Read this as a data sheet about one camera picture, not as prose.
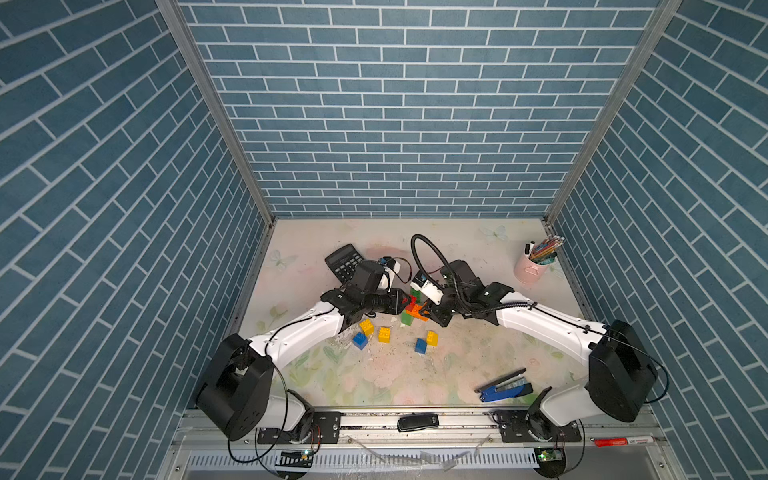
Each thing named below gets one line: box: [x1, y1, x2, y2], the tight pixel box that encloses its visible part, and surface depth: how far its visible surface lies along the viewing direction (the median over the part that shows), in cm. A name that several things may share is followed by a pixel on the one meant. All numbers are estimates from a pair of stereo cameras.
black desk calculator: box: [325, 243, 364, 284], surface depth 107 cm
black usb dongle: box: [397, 413, 439, 432], surface depth 75 cm
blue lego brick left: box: [352, 332, 369, 350], surface depth 88 cm
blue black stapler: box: [474, 368, 533, 402], surface depth 80 cm
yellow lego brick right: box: [426, 331, 439, 347], surface depth 90 cm
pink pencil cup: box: [514, 253, 550, 285], surface depth 98 cm
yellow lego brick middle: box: [378, 327, 391, 343], surface depth 88 cm
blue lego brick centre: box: [414, 338, 428, 354], surface depth 88 cm
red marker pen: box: [590, 435, 655, 448], surface depth 73 cm
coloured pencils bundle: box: [524, 235, 565, 265], surface depth 97 cm
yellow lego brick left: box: [359, 319, 375, 337], surface depth 90 cm
